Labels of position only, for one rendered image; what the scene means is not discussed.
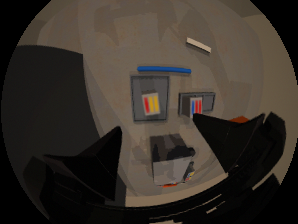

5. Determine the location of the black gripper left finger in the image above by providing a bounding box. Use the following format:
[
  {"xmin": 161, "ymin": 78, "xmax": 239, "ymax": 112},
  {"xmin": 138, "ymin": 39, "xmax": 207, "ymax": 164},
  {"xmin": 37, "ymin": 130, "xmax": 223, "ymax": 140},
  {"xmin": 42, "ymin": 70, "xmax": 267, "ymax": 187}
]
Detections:
[{"xmin": 43, "ymin": 127, "xmax": 122, "ymax": 202}]

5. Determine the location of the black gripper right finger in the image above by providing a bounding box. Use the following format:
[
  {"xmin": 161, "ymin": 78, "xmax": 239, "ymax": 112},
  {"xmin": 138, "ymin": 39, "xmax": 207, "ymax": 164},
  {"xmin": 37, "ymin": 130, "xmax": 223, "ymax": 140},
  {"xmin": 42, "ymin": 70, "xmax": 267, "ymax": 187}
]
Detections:
[{"xmin": 193, "ymin": 112, "xmax": 266, "ymax": 173}]

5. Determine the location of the blue rod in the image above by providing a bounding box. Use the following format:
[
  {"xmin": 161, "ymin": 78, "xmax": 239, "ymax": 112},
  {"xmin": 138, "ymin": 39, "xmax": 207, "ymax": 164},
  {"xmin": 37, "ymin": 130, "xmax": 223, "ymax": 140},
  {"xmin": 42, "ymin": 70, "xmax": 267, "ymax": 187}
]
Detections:
[{"xmin": 137, "ymin": 67, "xmax": 192, "ymax": 73}]

